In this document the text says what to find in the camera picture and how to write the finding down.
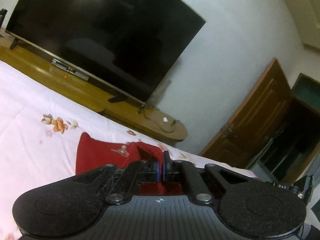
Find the black cylinder speaker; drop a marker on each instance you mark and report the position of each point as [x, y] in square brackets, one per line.
[3, 13]

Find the large black television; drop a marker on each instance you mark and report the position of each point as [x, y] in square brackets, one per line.
[130, 44]

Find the red cloth garment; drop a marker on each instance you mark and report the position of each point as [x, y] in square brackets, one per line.
[93, 153]

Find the floral white bed sheet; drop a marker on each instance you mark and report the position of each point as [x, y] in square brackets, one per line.
[40, 133]

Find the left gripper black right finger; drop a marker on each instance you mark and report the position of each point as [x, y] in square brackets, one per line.
[201, 185]

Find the wooden TV stand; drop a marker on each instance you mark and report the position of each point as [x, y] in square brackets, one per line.
[146, 120]

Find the brown wooden door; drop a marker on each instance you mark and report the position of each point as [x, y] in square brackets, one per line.
[255, 121]

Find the metal door handle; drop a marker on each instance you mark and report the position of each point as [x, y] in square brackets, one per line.
[226, 130]

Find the silver set-top box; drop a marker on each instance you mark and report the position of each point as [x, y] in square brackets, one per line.
[69, 69]

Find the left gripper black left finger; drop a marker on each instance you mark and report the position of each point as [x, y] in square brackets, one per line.
[117, 185]

